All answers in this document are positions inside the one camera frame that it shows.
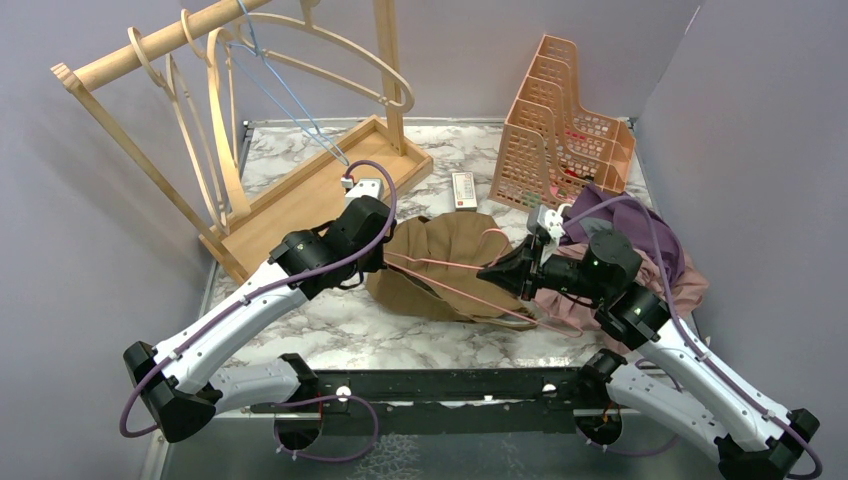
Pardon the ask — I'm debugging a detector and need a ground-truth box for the brown skirt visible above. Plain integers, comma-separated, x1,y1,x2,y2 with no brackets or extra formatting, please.
365,212,536,331

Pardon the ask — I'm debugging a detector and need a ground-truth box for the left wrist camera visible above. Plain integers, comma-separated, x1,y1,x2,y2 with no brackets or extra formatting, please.
341,177,384,205

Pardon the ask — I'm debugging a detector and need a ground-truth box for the pink wire hanger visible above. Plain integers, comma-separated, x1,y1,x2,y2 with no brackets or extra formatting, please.
382,228,584,339

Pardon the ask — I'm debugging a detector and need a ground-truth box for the wooden clothes rack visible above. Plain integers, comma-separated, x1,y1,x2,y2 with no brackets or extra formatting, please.
52,1,434,283

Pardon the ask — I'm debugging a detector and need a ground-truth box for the wooden hanger right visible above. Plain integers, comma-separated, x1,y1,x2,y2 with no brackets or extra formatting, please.
228,0,416,114

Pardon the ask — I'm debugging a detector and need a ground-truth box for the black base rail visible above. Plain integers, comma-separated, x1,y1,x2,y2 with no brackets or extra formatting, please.
246,367,625,443

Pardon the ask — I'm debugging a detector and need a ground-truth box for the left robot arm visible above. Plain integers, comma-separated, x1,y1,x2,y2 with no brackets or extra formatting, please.
119,195,397,443

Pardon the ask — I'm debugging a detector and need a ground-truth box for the purple garment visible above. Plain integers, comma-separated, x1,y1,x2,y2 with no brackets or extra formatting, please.
560,184,686,285

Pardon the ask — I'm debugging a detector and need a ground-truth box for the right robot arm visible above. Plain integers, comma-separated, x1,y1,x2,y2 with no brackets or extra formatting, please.
477,230,820,479

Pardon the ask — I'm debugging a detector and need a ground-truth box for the peach plastic file organizer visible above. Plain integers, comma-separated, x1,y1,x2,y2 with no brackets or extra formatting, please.
488,34,636,211

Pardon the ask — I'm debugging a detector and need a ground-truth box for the blue wire hanger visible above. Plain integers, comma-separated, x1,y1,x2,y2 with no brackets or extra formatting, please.
228,0,350,167

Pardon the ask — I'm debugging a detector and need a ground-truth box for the small white red box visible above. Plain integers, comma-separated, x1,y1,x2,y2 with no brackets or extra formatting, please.
451,172,478,211

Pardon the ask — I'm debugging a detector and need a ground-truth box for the pink skirt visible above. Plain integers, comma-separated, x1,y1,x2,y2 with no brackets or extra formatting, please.
533,241,710,356

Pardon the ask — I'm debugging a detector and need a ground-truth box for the wooden hanger leftmost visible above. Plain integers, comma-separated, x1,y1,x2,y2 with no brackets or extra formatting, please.
127,27,229,233

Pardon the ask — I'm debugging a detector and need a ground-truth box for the wooden hanger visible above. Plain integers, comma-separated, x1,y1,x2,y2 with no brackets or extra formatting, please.
180,9,251,221
127,27,229,233
228,0,416,114

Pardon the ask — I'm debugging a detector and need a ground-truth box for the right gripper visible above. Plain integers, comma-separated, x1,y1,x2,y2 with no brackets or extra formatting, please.
478,233,611,301

